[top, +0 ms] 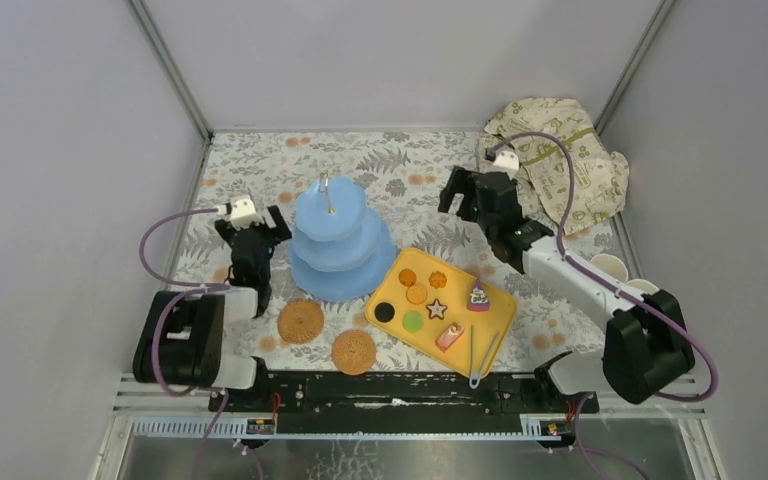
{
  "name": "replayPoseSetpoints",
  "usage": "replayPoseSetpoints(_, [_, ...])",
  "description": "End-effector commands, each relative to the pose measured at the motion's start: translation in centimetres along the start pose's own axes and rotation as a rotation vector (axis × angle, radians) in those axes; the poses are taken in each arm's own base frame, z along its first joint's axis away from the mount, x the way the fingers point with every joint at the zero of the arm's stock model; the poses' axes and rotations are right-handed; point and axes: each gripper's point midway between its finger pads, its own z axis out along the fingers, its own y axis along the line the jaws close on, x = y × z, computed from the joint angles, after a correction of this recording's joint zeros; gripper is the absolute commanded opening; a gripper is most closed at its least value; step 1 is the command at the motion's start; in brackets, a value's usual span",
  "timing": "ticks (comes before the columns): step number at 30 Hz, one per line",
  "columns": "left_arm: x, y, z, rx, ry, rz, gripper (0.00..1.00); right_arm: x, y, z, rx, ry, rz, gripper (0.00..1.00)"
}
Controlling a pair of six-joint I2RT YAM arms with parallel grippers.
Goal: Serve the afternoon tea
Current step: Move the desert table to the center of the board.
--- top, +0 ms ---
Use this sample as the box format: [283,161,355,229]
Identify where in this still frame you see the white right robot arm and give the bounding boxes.
[438,167,696,412]

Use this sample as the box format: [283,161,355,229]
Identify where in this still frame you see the purple cake slice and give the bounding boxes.
[466,279,491,312]

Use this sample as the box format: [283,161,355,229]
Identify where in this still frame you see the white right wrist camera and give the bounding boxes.
[486,148,520,179]

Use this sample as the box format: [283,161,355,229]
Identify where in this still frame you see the light blue tongs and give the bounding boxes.
[468,326,501,390]

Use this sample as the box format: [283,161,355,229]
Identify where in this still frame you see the star shaped cookie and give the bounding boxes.
[425,299,448,320]

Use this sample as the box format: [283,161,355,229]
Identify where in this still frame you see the orange round cookie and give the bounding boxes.
[397,269,417,287]

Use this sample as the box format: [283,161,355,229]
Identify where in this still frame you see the blue three-tier cake stand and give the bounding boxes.
[288,174,397,302]

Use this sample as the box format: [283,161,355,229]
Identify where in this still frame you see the green round macaron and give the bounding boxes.
[402,311,424,333]

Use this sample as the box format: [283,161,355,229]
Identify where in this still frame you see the orange waffle cookie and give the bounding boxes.
[405,283,428,305]

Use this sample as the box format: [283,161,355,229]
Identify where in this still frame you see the black round cookie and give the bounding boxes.
[373,302,395,323]

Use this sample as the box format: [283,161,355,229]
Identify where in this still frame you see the printed cloth bag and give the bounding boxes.
[478,97,629,236]

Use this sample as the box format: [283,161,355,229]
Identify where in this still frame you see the floral tablecloth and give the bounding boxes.
[194,132,603,372]

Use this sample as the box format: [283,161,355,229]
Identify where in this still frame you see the woven rattan coaster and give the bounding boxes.
[277,300,324,344]
[332,330,376,376]

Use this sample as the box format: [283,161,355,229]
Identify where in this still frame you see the pink cake slice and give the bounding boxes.
[435,322,465,353]

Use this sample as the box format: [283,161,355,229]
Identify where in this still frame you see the green paper cup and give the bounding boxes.
[590,253,629,284]

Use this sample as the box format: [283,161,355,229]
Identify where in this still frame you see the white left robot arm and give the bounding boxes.
[132,202,292,396]

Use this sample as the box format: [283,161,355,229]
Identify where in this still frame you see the pink paper cup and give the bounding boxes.
[625,278,660,295]

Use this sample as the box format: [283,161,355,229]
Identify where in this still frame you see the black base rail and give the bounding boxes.
[225,371,580,416]

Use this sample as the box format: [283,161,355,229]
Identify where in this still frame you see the orange flower cookie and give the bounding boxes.
[428,271,448,289]

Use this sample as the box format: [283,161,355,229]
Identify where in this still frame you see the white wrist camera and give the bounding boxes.
[219,194,263,230]
[486,148,520,179]

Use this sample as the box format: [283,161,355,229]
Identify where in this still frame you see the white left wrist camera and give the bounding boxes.
[219,194,263,230]

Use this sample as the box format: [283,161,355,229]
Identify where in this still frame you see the yellow serving tray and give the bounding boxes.
[365,248,517,386]

